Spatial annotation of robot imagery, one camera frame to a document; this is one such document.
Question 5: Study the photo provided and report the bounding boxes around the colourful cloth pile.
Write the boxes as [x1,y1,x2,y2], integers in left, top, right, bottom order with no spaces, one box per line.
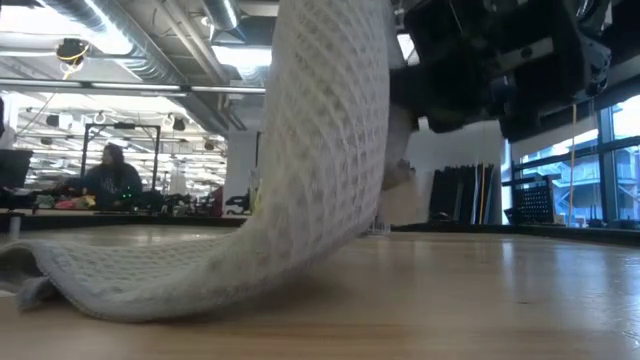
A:
[33,193,97,211]

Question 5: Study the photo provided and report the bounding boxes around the long ceiling light bar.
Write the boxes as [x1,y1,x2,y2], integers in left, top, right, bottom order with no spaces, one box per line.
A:
[0,77,267,99]

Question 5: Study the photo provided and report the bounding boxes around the black aluminium table frame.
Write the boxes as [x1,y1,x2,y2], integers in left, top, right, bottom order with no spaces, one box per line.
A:
[0,212,640,247]

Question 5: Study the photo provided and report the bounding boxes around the grey microfiber towel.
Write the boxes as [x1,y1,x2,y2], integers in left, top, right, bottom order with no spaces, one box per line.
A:
[0,0,426,324]

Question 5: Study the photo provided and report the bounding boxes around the large glass window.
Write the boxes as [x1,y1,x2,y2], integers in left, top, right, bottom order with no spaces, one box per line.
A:
[499,94,640,229]

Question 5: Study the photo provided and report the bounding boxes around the silver ventilation duct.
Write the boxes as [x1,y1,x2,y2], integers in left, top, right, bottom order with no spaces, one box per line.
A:
[44,0,246,134]

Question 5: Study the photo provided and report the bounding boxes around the person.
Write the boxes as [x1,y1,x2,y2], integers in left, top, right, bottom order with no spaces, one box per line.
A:
[64,143,146,210]

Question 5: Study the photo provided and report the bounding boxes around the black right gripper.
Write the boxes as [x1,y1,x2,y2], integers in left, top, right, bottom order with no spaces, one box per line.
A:
[389,0,614,144]

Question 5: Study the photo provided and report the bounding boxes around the dark grey seat back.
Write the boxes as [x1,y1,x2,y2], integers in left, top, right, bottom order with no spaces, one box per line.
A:
[0,148,34,190]

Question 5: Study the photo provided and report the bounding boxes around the black stacked panels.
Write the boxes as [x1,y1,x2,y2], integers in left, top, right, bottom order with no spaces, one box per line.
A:
[427,163,501,226]

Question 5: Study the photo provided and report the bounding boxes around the black yellow ceiling reel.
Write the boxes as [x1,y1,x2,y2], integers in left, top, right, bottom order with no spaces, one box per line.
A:
[54,38,92,65]

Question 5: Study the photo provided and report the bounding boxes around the thin yellow hanging cord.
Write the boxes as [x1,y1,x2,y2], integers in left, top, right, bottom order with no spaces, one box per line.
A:
[478,122,487,225]

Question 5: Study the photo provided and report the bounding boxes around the black perforated panel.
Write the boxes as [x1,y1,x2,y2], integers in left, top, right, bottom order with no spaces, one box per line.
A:
[502,174,562,227]

